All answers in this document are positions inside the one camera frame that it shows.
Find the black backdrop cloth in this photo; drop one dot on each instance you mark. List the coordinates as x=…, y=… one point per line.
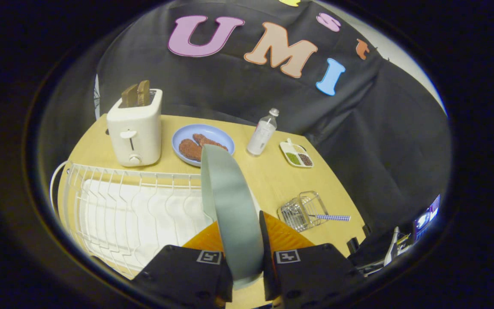
x=247, y=73

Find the small black clamp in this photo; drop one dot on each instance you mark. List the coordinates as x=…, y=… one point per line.
x=352, y=244

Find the white divided condiment dish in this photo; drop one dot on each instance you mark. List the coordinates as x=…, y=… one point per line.
x=296, y=154

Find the lit screen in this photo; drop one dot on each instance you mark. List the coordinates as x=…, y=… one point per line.
x=426, y=216

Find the pale green plate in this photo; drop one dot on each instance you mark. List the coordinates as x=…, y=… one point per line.
x=234, y=201

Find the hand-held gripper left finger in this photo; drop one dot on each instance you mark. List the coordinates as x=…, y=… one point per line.
x=178, y=270

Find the white toaster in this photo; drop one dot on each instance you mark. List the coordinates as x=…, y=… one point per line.
x=135, y=128

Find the blue plate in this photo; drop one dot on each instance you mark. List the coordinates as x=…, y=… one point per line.
x=187, y=133

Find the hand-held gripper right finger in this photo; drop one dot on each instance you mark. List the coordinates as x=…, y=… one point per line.
x=311, y=274

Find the clear plastic bottle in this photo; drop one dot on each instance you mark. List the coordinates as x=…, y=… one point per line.
x=262, y=134

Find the brown toast slice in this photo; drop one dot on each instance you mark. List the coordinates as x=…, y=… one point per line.
x=129, y=96
x=144, y=92

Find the brown meat patty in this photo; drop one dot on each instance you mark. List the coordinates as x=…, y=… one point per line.
x=207, y=140
x=189, y=149

